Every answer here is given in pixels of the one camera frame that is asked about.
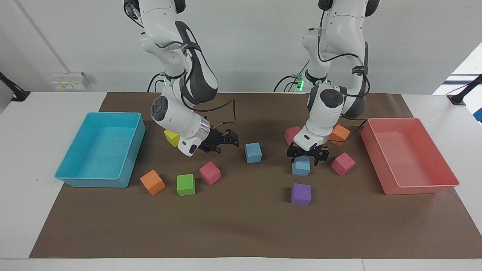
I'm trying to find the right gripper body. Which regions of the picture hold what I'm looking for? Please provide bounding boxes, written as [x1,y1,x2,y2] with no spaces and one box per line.
[198,128,226,154]

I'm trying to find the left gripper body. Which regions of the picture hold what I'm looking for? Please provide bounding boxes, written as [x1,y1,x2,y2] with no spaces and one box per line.
[291,142,326,156]

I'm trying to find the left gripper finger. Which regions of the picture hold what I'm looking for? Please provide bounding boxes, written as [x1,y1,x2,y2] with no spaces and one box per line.
[311,147,330,166]
[287,145,302,163]

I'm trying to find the blue foam block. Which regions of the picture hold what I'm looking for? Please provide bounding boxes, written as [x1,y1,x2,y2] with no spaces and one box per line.
[245,142,262,164]
[292,156,311,177]

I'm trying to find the pink foam block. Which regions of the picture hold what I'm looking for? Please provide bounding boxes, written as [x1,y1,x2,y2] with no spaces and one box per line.
[199,161,221,186]
[284,126,302,147]
[331,152,356,177]

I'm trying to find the orange foam block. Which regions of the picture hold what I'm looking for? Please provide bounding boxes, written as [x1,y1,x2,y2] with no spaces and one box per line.
[140,169,166,196]
[328,124,351,148]

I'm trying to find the yellow foam block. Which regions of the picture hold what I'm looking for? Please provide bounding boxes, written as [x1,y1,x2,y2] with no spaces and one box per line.
[163,129,181,148]

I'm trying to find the purple foam block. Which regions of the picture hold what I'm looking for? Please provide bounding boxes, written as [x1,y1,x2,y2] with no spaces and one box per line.
[291,183,312,206]

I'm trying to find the green foam block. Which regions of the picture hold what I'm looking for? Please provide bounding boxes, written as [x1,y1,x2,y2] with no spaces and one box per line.
[176,174,196,197]

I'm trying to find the pink plastic bin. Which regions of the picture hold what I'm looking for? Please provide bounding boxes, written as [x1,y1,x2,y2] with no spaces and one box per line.
[360,117,461,196]

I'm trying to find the blue plastic bin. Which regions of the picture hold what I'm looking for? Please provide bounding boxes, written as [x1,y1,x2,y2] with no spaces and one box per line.
[55,112,146,189]

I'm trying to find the black stand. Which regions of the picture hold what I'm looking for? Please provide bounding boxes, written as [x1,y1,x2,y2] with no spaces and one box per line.
[0,71,31,102]
[447,73,482,106]

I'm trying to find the black cable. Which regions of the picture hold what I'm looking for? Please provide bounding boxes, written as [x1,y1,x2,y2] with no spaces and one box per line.
[146,72,167,93]
[273,59,311,93]
[193,99,236,129]
[327,114,368,144]

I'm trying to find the white wall socket box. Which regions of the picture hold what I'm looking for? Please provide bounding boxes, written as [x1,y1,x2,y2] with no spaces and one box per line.
[50,71,90,91]

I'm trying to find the white wall conduit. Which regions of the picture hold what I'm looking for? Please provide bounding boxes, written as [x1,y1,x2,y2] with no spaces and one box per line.
[14,0,71,73]

